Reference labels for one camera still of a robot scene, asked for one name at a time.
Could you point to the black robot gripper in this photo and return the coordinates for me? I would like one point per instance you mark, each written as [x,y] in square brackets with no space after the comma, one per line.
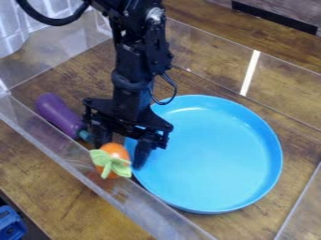
[127,115]

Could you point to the orange toy carrot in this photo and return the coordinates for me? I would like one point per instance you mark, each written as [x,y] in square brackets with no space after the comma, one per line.
[111,161]

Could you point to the purple toy eggplant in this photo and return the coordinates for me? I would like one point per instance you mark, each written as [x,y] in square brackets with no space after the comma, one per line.
[56,112]

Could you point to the blue plastic plate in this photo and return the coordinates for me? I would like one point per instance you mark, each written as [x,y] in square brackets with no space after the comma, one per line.
[223,159]

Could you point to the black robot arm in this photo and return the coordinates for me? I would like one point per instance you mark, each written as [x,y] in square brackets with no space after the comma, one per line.
[142,58]

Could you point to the blue object at corner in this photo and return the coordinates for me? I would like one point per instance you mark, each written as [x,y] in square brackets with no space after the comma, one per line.
[12,226]

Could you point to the white patterned curtain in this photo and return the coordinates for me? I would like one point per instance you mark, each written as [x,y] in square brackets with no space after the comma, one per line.
[30,22]

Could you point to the clear acrylic enclosure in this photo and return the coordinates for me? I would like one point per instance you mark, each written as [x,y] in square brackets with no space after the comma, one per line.
[230,55]

